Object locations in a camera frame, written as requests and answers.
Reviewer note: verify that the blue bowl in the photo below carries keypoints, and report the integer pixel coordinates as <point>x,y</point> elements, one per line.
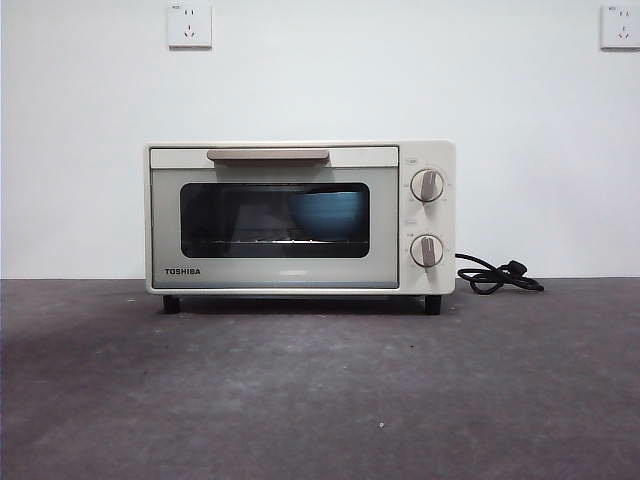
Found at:
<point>325,215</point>

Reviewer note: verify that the beige oven knob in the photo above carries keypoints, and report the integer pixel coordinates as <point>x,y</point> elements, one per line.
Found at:
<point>426,250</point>
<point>427,186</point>

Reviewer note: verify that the cream Toshiba toaster oven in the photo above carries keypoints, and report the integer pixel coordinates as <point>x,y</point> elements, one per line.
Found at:
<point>430,150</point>

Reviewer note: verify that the white wall socket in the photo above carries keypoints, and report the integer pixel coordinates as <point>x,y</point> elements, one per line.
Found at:
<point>622,27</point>
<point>189,27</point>

